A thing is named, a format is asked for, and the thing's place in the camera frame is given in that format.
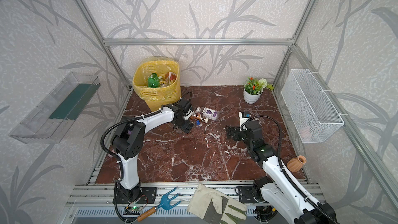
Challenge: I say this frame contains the brown coffee drink bottle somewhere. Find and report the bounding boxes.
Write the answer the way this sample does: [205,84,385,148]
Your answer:
[190,112,209,123]

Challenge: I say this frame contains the grape juice bottle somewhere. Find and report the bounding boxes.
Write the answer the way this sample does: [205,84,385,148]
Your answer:
[197,107,219,120]

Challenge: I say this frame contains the yellow label tea bottle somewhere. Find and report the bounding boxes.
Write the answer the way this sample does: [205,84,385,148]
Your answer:
[158,76,168,87]

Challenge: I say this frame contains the green plastic bottle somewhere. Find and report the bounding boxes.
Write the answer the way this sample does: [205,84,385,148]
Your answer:
[147,73,160,88]

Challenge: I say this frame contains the red yellow label bottle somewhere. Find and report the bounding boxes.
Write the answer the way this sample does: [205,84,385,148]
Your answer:
[164,71,177,86]

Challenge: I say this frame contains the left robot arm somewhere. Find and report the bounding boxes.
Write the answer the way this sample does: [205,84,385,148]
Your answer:
[99,97,193,202]

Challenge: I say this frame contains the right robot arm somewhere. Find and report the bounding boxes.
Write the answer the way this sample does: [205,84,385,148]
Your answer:
[226,112,337,224]

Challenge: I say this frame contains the yellow ribbed waste bin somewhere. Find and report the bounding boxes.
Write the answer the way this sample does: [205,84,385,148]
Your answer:
[133,60,182,112]

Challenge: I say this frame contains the clear yellow bin liner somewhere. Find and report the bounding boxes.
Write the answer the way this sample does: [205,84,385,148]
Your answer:
[132,56,181,103]

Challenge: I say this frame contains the white pot with flowers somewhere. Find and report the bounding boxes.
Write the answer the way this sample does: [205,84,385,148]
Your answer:
[244,77,274,104]

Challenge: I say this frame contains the terracotta clay vase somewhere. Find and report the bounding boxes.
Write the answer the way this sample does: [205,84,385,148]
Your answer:
[287,156,307,172]

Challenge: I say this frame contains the blue garden hand fork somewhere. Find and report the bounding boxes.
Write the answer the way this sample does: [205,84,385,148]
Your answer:
[137,187,181,222]

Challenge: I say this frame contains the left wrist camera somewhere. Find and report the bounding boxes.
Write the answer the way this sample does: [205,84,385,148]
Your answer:
[183,111,193,120]

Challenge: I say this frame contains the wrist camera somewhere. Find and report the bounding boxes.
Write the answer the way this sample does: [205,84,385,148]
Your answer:
[183,111,193,120]
[238,111,251,131]

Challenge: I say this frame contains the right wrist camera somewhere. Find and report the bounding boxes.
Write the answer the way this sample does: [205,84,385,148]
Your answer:
[238,111,251,131]

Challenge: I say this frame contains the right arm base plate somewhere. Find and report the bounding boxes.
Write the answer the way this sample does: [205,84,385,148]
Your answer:
[235,186,263,204]

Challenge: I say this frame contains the white wire mesh basket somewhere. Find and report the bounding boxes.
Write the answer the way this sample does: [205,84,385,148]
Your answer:
[281,68,345,144]

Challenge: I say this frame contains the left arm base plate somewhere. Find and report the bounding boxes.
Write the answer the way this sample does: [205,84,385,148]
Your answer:
[113,186,157,204]

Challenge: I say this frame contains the clear acrylic wall shelf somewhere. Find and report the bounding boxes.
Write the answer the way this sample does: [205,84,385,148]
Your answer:
[9,72,101,144]

